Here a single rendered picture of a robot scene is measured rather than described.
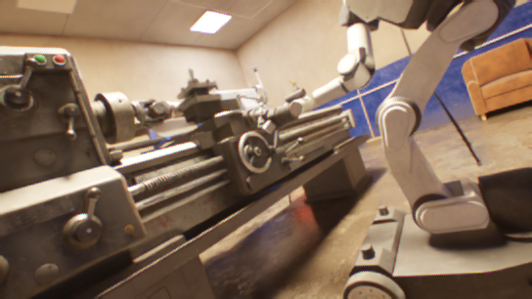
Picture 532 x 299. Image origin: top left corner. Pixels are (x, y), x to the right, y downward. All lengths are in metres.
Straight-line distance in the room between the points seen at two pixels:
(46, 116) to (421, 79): 1.22
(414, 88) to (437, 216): 0.42
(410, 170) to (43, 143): 1.22
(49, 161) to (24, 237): 0.27
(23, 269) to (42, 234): 0.09
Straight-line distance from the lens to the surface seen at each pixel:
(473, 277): 0.93
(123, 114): 1.36
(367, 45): 1.06
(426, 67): 0.93
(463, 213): 0.97
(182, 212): 1.24
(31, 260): 0.93
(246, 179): 1.26
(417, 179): 0.98
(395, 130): 0.90
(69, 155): 1.10
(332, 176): 2.52
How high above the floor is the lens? 0.69
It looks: 2 degrees down
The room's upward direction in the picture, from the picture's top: 20 degrees counter-clockwise
